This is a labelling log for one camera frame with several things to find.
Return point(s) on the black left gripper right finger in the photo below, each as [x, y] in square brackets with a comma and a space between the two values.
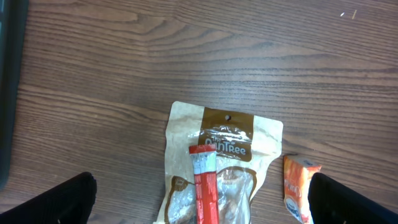
[333, 203]

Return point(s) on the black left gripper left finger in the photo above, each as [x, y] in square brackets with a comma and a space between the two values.
[68, 203]

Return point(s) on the small orange snack packet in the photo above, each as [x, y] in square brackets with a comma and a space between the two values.
[298, 173]

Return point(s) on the brown white snack pouch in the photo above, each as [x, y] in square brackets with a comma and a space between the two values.
[246, 145]

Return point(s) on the red stick packet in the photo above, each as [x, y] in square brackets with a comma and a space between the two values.
[204, 172]

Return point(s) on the grey plastic shopping basket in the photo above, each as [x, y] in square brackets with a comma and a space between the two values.
[13, 20]

